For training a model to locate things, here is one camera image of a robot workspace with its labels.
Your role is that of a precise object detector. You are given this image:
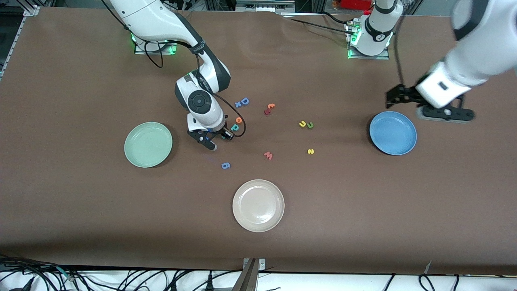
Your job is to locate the blue plate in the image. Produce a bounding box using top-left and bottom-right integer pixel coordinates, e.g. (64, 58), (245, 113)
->
(369, 111), (417, 156)

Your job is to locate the pale green plate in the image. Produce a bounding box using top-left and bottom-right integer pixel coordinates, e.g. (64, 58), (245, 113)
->
(124, 122), (173, 168)

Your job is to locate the beige plate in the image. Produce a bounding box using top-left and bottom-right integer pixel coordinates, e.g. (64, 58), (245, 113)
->
(232, 179), (285, 233)

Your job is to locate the red box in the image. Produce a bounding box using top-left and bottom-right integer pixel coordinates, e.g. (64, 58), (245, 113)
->
(340, 0), (373, 11)

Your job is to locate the brown table cover sheet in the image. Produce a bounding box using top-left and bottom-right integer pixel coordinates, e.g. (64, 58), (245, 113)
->
(0, 6), (517, 276)

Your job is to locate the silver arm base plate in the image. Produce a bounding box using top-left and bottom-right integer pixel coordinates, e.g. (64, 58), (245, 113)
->
(345, 19), (391, 61)
(134, 30), (179, 55)

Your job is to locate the silver corner bracket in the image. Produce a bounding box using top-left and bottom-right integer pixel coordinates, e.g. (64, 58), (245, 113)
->
(242, 257), (267, 272)

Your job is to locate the grey metal frame bracket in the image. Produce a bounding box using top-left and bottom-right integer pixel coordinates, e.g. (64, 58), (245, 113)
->
(235, 0), (296, 13)

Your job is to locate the silver aluminium table post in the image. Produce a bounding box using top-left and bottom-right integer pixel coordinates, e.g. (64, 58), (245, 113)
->
(231, 259), (259, 291)

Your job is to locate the teal cable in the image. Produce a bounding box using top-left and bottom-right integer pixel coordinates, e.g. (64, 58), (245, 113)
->
(55, 267), (77, 282)

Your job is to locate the silver aluminium edge rail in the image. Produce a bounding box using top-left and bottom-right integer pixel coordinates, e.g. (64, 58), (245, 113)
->
(0, 6), (40, 80)

